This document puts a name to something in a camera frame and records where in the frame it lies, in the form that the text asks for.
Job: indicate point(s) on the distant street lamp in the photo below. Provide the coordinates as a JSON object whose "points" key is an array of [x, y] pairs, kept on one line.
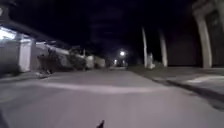
{"points": [[122, 53]]}

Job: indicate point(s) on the grass verge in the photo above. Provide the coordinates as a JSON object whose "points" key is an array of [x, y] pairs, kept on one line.
{"points": [[146, 71]]}

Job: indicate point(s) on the pale pole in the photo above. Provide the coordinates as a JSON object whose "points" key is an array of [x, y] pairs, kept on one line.
{"points": [[144, 50], [163, 50]]}

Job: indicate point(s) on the grey asphalt road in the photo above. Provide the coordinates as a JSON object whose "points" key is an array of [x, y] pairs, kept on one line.
{"points": [[100, 100]]}

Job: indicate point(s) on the robot's own part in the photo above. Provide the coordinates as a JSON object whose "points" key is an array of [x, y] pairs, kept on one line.
{"points": [[101, 124]]}

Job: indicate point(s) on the dark bush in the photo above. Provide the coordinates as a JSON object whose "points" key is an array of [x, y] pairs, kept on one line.
{"points": [[50, 62]]}

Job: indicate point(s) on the concrete pavement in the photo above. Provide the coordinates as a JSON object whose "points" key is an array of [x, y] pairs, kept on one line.
{"points": [[203, 81]]}

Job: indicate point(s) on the concrete pillar structure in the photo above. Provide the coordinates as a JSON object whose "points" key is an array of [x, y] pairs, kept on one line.
{"points": [[204, 43]]}

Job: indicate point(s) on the pale boundary wall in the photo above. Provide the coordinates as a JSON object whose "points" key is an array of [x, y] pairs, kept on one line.
{"points": [[25, 55]]}

